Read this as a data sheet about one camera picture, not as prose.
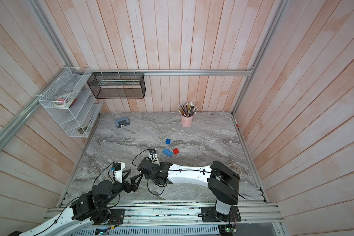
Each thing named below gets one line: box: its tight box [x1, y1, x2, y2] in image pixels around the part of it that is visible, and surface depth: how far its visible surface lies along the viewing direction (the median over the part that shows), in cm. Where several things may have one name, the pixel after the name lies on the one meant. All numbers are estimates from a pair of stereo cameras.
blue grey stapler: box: [115, 116, 131, 129], surface depth 113 cm
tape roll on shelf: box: [53, 94, 73, 108], surface depth 74 cm
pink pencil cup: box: [180, 114, 194, 128], surface depth 113 cm
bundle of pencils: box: [177, 101, 199, 118], surface depth 109 cm
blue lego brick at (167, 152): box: [162, 148, 174, 157], surface depth 98 cm
